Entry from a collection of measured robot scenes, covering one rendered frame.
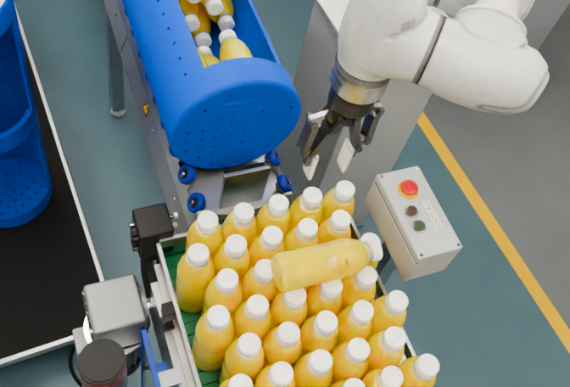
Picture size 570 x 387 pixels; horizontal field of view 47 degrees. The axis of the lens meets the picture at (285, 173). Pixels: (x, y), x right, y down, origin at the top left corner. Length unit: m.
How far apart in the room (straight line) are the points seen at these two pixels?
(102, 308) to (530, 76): 0.93
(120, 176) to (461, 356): 1.42
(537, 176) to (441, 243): 1.80
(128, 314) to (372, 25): 0.80
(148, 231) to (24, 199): 1.11
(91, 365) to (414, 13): 0.63
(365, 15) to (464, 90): 0.17
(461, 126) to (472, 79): 2.18
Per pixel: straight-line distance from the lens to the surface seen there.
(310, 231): 1.26
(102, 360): 0.96
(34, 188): 2.41
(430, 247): 1.31
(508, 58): 0.93
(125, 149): 2.68
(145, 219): 1.34
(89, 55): 3.01
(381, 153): 2.17
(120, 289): 1.43
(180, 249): 1.43
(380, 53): 0.92
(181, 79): 1.32
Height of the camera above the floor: 2.16
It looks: 54 degrees down
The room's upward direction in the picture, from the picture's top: 17 degrees clockwise
